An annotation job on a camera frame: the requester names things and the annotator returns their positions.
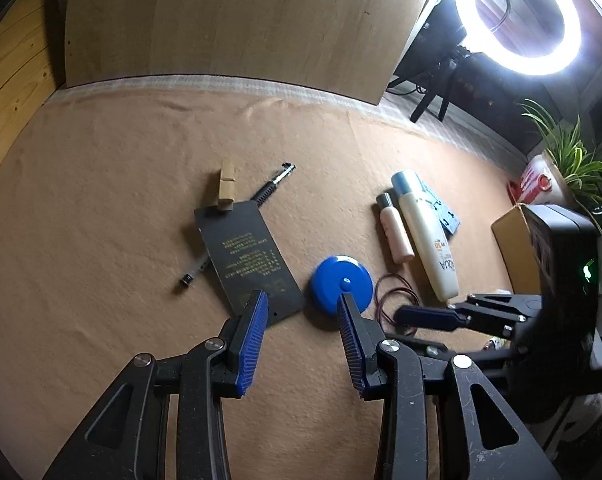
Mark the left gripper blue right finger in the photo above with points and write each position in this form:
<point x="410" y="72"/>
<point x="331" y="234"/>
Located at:
<point x="360" y="337"/>

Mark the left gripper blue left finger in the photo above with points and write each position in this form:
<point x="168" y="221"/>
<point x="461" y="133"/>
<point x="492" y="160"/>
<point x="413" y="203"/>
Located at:
<point x="249" y="338"/>

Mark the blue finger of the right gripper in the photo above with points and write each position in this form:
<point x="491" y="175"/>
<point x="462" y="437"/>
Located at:
<point x="443" y="320"/>

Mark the blue round tape measure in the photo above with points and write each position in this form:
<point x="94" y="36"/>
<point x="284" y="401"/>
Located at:
<point x="337" y="275"/>

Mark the black card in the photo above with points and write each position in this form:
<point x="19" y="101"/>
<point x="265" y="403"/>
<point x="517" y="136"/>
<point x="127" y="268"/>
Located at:
<point x="252" y="261"/>

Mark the white sunscreen bottle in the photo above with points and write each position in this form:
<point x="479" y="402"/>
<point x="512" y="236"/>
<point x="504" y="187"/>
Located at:
<point x="428" y="235"/>

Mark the black gel pen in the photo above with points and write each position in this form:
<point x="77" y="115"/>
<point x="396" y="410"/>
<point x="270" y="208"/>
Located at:
<point x="219" y="227"/>

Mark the wooden clothespin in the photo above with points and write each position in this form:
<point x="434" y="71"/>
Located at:
<point x="227" y="185"/>

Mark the small pink bottle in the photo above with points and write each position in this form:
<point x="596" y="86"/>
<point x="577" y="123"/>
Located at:
<point x="392" y="224"/>

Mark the blue patterned card box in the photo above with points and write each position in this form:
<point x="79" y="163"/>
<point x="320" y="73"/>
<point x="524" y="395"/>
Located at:
<point x="449" y="221"/>

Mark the cardboard box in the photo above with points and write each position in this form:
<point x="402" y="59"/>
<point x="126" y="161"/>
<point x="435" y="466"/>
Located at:
<point x="512" y="235"/>

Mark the red pot saucer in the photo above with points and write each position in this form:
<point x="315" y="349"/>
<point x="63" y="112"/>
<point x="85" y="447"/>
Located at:
<point x="513" y="191"/>

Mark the white red flower pot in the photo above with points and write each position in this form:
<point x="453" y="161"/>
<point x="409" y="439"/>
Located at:
<point x="542" y="183"/>

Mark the spider plant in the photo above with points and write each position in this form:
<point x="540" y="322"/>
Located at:
<point x="579" y="167"/>

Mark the large plywood board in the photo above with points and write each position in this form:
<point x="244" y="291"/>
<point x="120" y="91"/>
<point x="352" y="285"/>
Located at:
<point x="348" y="47"/>

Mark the pine wood headboard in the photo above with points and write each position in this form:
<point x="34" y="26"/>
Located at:
<point x="31" y="64"/>

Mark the ring light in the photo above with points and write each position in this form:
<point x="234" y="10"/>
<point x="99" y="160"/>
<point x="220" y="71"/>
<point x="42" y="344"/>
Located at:
<point x="530" y="37"/>

